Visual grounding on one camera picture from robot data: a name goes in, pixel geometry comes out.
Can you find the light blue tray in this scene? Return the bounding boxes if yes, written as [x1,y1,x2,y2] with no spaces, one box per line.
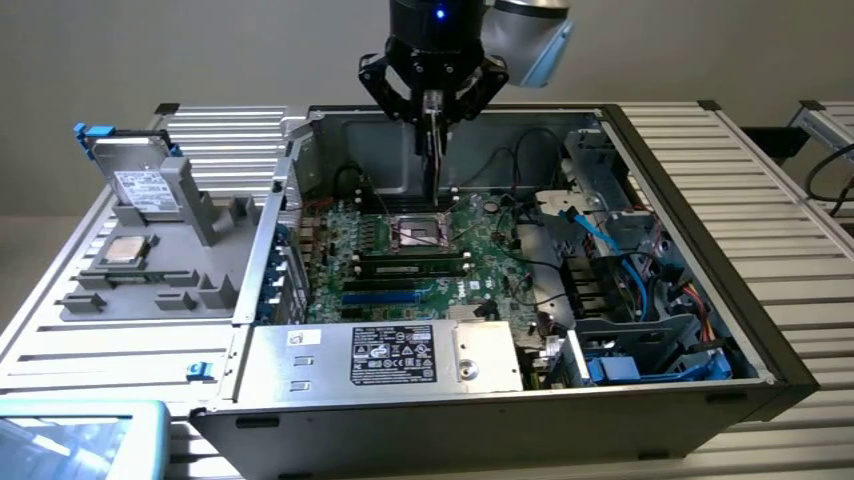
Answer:
[0,399,169,480]

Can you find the thin black wire loop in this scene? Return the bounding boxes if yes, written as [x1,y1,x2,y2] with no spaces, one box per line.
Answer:
[480,128,563,194]

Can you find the silver chipset heat sink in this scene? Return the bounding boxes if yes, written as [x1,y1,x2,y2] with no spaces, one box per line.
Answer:
[451,303,501,322]

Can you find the open black PC case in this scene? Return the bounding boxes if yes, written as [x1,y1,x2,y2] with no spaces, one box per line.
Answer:
[189,103,822,480]

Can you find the black RAM stick with label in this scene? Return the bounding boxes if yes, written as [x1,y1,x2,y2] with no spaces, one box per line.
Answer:
[360,263,469,278]

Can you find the silver hard disk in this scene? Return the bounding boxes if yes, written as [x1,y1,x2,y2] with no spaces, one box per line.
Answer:
[89,137,185,217]

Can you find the black box between tables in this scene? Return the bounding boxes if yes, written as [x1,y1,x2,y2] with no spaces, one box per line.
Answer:
[739,126,803,159]

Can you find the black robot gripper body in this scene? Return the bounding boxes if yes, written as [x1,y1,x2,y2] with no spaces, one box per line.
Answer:
[384,0,485,95]

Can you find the light blue SATA wire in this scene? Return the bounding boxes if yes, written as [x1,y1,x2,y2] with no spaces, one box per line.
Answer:
[568,206,620,252]

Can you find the black expansion slot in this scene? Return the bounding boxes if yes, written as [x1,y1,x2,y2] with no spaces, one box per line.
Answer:
[345,278,429,292]

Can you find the grey plastic parts rack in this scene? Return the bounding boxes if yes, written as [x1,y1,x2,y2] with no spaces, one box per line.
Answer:
[58,156,259,324]

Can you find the green motherboard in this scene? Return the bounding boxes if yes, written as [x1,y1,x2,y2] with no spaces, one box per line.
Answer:
[292,191,543,324]

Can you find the thick black cable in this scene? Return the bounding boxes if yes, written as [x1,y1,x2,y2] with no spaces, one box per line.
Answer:
[804,144,854,218]

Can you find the metal CPU socket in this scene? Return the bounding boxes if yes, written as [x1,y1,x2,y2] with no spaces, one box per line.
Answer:
[384,211,463,252]

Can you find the blue disk bay caddy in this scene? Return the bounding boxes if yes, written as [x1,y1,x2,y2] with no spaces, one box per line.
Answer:
[584,354,643,385]

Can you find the dark blue SATA wire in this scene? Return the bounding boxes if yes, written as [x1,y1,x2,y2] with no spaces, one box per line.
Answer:
[618,251,670,322]

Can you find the thin dark GPU card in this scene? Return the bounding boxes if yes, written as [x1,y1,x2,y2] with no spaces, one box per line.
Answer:
[420,89,449,208]

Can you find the grey disk bay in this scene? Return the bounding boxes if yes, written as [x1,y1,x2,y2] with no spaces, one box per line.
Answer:
[571,298,710,387]

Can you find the silver CPU chip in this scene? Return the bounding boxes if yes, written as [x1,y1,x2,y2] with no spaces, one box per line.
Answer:
[105,236,152,264]

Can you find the silver power supply unit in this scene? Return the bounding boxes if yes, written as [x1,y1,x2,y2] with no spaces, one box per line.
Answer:
[235,321,525,404]

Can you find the grey metal drive cage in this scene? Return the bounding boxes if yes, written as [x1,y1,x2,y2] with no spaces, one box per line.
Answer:
[532,126,670,261]

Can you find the coloured power wire bundle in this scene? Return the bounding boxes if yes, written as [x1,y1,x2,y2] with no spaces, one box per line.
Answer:
[664,278,720,352]

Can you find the blue expansion slot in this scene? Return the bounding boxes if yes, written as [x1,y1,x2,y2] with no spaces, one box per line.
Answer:
[340,290,429,305]

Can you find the blue disk carrier rails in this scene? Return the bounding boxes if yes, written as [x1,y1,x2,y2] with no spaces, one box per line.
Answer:
[70,122,183,161]

